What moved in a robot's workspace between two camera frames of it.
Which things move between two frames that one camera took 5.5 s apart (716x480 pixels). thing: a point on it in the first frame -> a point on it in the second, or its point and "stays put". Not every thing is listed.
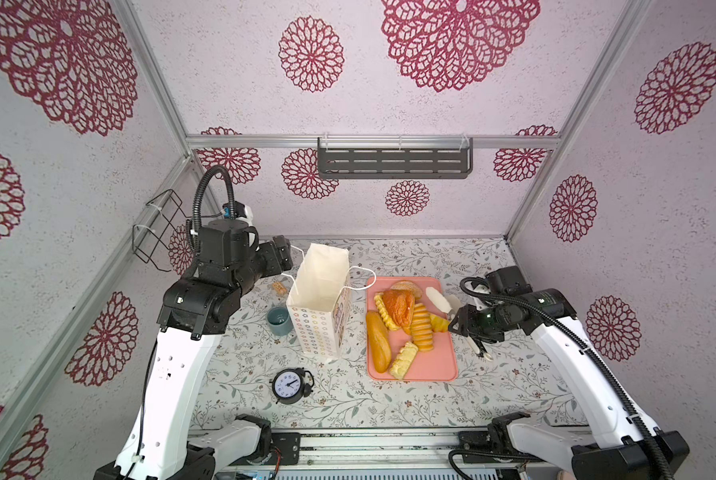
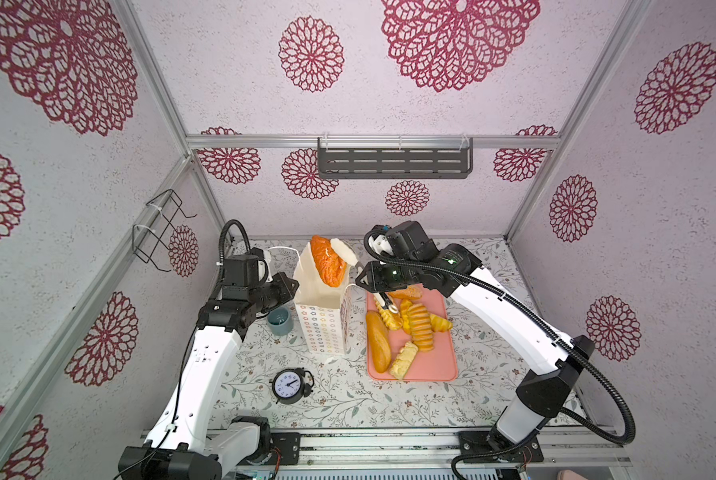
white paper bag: [319, 296] stays put
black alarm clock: [289, 387] stays put
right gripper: [463, 323] -> [372, 271]
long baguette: [381, 347] stays put
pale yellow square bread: [404, 360] stays put
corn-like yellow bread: [385, 313] stays put
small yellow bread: [439, 325] stays put
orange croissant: [401, 307] -> [330, 260]
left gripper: [272, 256] -> [283, 283]
